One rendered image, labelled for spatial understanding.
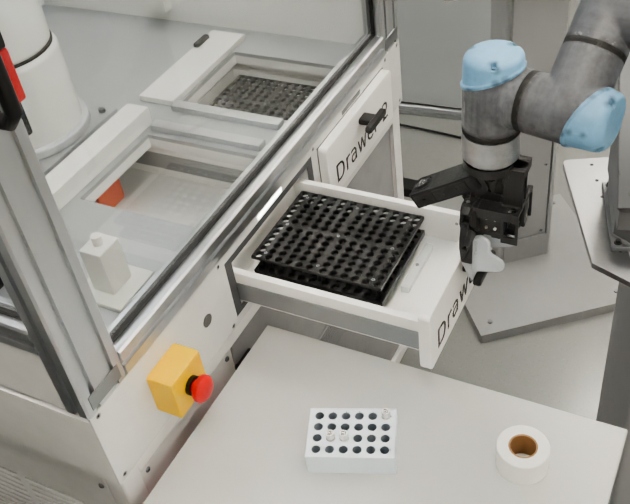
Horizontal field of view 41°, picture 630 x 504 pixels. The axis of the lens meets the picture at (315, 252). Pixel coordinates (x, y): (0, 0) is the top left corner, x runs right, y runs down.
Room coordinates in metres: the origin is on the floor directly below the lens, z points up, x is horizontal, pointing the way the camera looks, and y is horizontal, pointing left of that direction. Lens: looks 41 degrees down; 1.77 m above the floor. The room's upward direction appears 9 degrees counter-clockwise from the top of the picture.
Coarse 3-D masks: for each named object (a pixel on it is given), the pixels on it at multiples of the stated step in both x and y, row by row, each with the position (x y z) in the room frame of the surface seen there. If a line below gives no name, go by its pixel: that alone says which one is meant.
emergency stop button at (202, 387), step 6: (198, 378) 0.78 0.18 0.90; (204, 378) 0.78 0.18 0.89; (210, 378) 0.79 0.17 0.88; (192, 384) 0.78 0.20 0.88; (198, 384) 0.77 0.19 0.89; (204, 384) 0.77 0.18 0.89; (210, 384) 0.78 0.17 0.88; (192, 390) 0.77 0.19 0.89; (198, 390) 0.77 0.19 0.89; (204, 390) 0.77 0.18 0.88; (210, 390) 0.78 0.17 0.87; (192, 396) 0.76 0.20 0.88; (198, 396) 0.76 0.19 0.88; (204, 396) 0.77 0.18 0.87; (198, 402) 0.76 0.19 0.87
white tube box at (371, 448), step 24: (312, 408) 0.78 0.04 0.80; (336, 408) 0.77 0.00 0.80; (360, 408) 0.76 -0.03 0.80; (312, 432) 0.73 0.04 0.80; (336, 432) 0.73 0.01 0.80; (360, 432) 0.72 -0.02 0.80; (384, 432) 0.72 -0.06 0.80; (312, 456) 0.69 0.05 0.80; (336, 456) 0.69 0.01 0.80; (360, 456) 0.68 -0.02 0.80; (384, 456) 0.68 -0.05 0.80
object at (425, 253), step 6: (426, 246) 1.03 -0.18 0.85; (432, 246) 1.03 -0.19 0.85; (420, 252) 1.02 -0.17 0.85; (426, 252) 1.01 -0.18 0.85; (420, 258) 1.00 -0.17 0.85; (426, 258) 1.00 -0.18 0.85; (414, 264) 0.99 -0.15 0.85; (420, 264) 0.99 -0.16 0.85; (414, 270) 0.98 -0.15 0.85; (420, 270) 0.98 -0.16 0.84; (408, 276) 0.97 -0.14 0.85; (414, 276) 0.96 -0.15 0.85; (408, 282) 0.95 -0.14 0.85; (414, 282) 0.96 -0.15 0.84; (402, 288) 0.94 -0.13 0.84; (408, 288) 0.94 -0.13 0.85
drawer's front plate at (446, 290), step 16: (448, 272) 0.88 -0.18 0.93; (464, 272) 0.91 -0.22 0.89; (432, 288) 0.85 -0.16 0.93; (448, 288) 0.86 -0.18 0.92; (432, 304) 0.82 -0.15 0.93; (448, 304) 0.86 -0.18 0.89; (432, 320) 0.80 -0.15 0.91; (432, 336) 0.80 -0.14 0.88; (448, 336) 0.85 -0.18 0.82; (432, 352) 0.80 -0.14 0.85; (432, 368) 0.80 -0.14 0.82
